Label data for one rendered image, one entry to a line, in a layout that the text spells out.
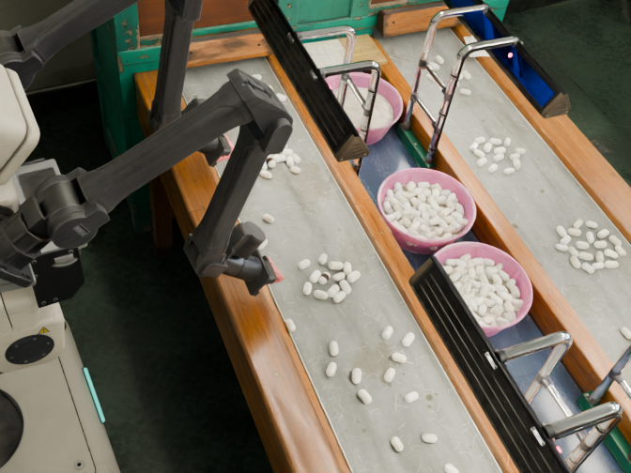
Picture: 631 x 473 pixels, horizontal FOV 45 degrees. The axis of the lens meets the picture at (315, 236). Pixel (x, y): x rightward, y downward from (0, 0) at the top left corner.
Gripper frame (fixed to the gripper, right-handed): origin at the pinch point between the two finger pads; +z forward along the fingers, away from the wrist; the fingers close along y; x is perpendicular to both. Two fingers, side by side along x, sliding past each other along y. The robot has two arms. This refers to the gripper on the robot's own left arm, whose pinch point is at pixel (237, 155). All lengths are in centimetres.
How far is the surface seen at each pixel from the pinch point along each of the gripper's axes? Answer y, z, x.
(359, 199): -20.8, 23.8, -13.7
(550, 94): -28, 38, -66
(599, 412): -106, 1, -42
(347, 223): -26.0, 21.3, -8.6
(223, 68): 43.9, 12.7, -1.0
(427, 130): -1, 48, -33
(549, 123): -8, 79, -57
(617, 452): -103, 50, -26
